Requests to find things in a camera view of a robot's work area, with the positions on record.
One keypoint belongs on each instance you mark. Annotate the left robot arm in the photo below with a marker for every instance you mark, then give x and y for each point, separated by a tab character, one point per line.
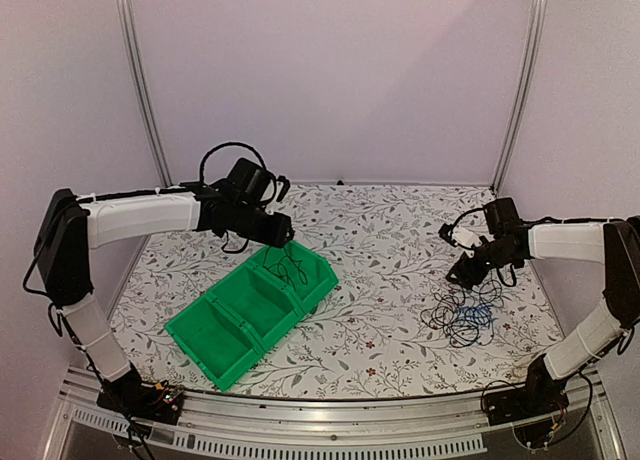
231	195

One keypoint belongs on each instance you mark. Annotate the floral patterned table mat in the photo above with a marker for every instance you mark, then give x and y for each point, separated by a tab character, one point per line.
369	338

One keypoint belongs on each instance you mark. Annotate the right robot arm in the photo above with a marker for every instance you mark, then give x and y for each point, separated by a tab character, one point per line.
591	265

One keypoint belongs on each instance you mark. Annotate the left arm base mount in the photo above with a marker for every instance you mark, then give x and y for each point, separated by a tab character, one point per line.
131	397

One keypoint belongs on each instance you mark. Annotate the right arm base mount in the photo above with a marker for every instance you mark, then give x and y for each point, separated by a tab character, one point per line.
503	402

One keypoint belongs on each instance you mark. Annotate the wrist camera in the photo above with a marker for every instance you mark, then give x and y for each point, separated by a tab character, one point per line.
281	187
460	237

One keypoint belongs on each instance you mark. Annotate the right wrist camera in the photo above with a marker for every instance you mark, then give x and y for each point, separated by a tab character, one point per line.
460	237

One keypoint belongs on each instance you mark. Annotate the green three-compartment bin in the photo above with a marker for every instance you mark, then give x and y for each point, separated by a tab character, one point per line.
235	323

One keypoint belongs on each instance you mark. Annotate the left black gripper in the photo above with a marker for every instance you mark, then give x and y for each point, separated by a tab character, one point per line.
276	236

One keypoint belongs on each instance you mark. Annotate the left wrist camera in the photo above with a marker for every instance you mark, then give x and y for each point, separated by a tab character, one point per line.
281	187

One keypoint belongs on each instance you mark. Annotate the front aluminium rail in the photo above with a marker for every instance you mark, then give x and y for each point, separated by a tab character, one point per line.
214	426

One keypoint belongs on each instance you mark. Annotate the right aluminium frame post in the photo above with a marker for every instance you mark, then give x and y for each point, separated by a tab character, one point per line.
532	43

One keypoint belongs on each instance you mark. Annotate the left aluminium frame post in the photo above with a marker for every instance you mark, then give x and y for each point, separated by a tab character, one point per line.
136	67

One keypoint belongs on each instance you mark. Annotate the aluminium frame post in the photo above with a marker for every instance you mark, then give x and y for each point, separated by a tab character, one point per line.
136	67
532	43

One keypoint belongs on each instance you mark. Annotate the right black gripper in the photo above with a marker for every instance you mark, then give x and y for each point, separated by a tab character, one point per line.
469	272

